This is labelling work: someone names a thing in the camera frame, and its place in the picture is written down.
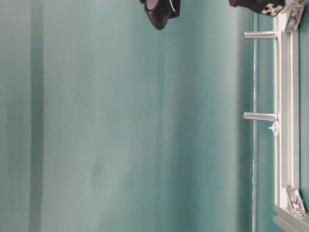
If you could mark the square aluminium extrusion frame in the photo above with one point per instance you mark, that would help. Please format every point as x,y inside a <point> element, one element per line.
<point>291,213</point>

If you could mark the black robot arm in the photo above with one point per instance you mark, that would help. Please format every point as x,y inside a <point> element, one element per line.
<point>265,7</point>

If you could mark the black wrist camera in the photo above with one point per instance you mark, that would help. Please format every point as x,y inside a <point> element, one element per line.
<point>160,11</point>

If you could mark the aluminium pin near corner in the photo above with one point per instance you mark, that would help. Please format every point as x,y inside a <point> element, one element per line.
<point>260,35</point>

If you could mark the white clip on rail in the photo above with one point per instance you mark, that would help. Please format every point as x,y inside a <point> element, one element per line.
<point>275,128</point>

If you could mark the aluminium pin mid rail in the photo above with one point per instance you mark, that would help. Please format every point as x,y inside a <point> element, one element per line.
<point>260,116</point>

